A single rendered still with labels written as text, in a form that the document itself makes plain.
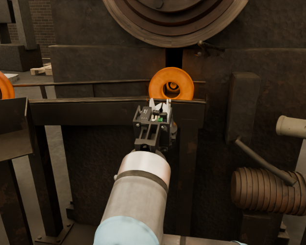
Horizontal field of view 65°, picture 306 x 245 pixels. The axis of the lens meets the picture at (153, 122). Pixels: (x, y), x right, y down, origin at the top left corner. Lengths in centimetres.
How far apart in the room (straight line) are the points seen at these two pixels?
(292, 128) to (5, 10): 606
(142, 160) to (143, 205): 8
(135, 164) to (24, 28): 576
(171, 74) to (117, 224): 57
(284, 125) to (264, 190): 20
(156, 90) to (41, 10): 750
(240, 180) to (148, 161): 44
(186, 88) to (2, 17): 584
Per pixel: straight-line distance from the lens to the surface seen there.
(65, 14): 104
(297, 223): 152
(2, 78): 109
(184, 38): 76
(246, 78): 79
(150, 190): 36
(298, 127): 77
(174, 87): 90
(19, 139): 88
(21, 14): 607
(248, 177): 78
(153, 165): 39
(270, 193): 78
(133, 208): 34
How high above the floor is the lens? 94
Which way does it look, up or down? 22 degrees down
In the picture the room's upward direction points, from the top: straight up
